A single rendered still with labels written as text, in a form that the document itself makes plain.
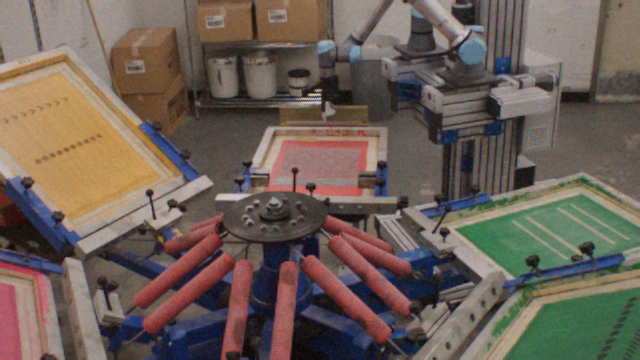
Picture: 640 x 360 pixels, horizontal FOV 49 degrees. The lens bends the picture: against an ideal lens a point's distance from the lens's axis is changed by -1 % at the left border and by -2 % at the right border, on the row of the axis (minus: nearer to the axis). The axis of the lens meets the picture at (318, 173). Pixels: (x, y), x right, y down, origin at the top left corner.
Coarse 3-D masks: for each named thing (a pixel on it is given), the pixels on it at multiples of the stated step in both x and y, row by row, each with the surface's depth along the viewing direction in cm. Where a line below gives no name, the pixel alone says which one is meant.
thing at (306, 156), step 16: (288, 144) 337; (304, 144) 336; (320, 144) 336; (288, 160) 321; (304, 160) 320; (320, 160) 319; (272, 176) 306; (288, 176) 306; (304, 176) 305; (304, 192) 292
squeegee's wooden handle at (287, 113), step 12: (288, 108) 327; (300, 108) 327; (312, 108) 326; (336, 108) 325; (348, 108) 324; (360, 108) 323; (288, 120) 330; (300, 120) 329; (312, 120) 328; (336, 120) 327; (348, 120) 327; (360, 120) 326
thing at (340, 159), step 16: (336, 144) 335; (352, 144) 334; (336, 160) 319; (352, 160) 318; (320, 176) 305; (336, 176) 304; (352, 176) 303; (320, 192) 291; (336, 192) 291; (352, 192) 290
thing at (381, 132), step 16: (272, 128) 347; (288, 128) 346; (304, 128) 345; (320, 128) 344; (336, 128) 344; (352, 128) 343; (368, 128) 342; (384, 128) 341; (384, 144) 324; (256, 160) 313; (384, 160) 309
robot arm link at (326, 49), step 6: (324, 42) 313; (330, 42) 312; (318, 48) 313; (324, 48) 311; (330, 48) 311; (318, 54) 314; (324, 54) 312; (330, 54) 312; (318, 60) 315; (324, 60) 313; (330, 60) 313; (318, 66) 317; (324, 66) 314; (330, 66) 315
